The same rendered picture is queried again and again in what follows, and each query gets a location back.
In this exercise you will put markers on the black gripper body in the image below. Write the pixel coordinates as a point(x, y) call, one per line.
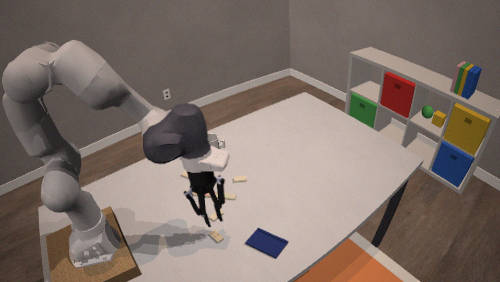
point(202, 178)

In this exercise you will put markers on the grey mug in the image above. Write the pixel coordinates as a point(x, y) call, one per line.
point(213, 137)

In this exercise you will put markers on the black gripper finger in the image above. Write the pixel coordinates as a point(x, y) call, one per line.
point(201, 199)
point(221, 198)

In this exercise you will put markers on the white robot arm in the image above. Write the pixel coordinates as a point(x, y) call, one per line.
point(181, 134)

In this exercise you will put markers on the dark blue notebook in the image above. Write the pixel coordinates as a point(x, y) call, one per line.
point(267, 243)

